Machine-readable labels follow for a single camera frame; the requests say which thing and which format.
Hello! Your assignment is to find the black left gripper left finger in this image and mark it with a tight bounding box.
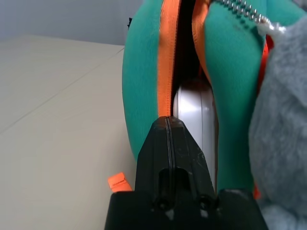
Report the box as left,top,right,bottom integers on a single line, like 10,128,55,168
135,115,174,207

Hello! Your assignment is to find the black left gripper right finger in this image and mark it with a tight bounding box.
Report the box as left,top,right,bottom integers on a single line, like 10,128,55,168
167,116,220,207

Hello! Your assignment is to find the white plastic pencil case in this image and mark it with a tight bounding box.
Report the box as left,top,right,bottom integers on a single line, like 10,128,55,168
172,80,220,191

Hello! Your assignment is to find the teal and orange backpack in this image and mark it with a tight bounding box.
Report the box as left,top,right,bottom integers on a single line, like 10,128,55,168
106,0,275,199

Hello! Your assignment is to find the grey white plush toy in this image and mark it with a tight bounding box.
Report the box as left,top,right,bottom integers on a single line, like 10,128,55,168
248,16,307,230

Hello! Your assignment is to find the silver ball chain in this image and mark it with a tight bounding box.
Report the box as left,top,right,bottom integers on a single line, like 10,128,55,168
215,0,287,34

